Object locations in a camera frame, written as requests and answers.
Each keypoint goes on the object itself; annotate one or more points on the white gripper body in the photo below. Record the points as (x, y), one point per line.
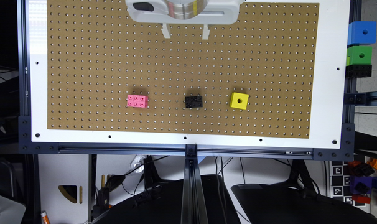
(184, 11)

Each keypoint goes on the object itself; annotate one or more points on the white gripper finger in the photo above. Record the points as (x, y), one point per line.
(166, 30)
(206, 32)

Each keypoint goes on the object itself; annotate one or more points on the pink block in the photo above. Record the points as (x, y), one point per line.
(137, 101)

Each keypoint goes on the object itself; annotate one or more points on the yellow cube block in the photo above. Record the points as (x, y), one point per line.
(239, 100)

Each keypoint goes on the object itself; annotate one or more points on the blue cube block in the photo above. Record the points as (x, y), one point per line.
(361, 33)

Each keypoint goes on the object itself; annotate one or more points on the green cube block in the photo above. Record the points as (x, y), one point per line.
(359, 55)

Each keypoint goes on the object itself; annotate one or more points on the purple block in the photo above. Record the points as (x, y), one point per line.
(360, 185)

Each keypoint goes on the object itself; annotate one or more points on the red small block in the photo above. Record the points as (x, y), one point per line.
(361, 198)

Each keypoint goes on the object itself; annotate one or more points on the brown pegboard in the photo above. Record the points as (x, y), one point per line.
(98, 55)

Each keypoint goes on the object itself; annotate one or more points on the black monitor right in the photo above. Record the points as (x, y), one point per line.
(271, 204)

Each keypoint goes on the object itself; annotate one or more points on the fiducial marker sheet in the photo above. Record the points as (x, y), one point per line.
(340, 183)

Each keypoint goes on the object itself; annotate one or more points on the black block on rail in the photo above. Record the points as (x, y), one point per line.
(358, 71)

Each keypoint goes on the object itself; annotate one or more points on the dark aluminium table frame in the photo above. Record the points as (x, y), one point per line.
(34, 138)

